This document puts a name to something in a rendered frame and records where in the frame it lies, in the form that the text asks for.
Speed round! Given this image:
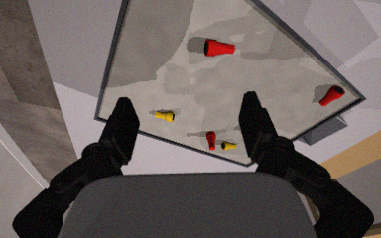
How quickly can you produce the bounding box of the yellow wire connector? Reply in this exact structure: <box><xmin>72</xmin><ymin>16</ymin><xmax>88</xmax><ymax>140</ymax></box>
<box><xmin>155</xmin><ymin>111</ymin><xmax>175</xmax><ymax>122</ymax></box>
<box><xmin>221</xmin><ymin>142</ymin><xmax>236</xmax><ymax>150</ymax></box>

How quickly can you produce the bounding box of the grey open square box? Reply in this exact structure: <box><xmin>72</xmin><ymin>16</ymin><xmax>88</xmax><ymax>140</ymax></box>
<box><xmin>298</xmin><ymin>115</ymin><xmax>349</xmax><ymax>146</ymax></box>

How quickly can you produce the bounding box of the grey flat rectangular case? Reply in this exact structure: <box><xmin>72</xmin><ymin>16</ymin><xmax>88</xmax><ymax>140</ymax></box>
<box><xmin>93</xmin><ymin>0</ymin><xmax>366</xmax><ymax>168</ymax></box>

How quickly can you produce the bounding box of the red tapered cone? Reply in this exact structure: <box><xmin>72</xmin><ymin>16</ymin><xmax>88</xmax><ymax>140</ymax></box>
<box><xmin>206</xmin><ymin>131</ymin><xmax>216</xmax><ymax>150</ymax></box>
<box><xmin>204</xmin><ymin>39</ymin><xmax>235</xmax><ymax>57</ymax></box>
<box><xmin>319</xmin><ymin>85</ymin><xmax>345</xmax><ymax>106</ymax></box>

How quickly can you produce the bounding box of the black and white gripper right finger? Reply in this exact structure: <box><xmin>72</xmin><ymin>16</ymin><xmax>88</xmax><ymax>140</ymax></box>
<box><xmin>238</xmin><ymin>91</ymin><xmax>374</xmax><ymax>238</ymax></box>

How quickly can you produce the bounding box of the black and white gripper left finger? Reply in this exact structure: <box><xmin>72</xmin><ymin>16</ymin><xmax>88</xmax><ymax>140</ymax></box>
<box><xmin>12</xmin><ymin>97</ymin><xmax>140</xmax><ymax>238</ymax></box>

